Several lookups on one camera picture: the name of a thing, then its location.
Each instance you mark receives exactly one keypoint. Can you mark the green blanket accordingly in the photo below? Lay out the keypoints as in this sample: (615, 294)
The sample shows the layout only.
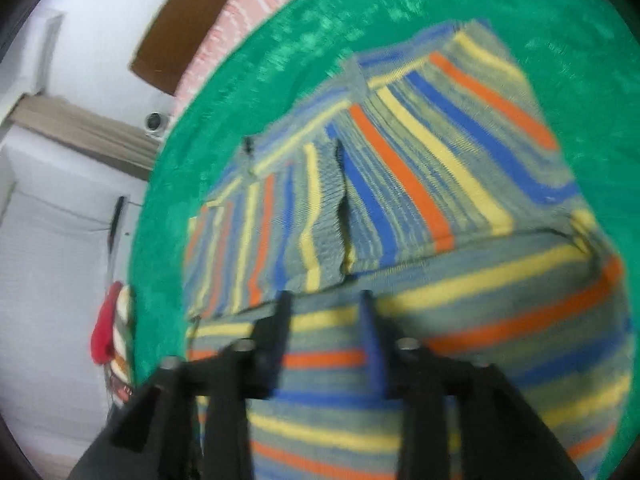
(240, 100)

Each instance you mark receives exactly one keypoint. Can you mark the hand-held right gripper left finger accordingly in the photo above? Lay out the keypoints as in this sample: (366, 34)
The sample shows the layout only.
(272, 345)

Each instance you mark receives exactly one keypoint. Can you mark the beige curtain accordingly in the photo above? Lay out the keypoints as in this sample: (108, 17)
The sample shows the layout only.
(85, 130)

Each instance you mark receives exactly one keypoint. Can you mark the pink striped bed sheet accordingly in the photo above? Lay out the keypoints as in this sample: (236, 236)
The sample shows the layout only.
(240, 15)

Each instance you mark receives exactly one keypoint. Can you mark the striped knit sweater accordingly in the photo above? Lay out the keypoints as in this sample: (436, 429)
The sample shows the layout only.
(450, 200)

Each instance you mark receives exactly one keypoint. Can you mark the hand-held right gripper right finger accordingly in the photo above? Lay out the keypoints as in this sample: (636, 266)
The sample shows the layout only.
(372, 350)

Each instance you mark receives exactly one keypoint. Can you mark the red knit hat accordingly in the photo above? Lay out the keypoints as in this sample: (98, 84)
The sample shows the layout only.
(104, 330)

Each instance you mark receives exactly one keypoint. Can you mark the striped folded garment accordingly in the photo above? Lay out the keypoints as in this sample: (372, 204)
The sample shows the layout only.
(122, 340)

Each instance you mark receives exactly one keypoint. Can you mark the white cabinet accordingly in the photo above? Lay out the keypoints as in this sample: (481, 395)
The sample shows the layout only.
(55, 280)

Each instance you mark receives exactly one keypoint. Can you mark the wooden headboard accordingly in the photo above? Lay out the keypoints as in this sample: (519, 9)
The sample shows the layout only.
(175, 40)

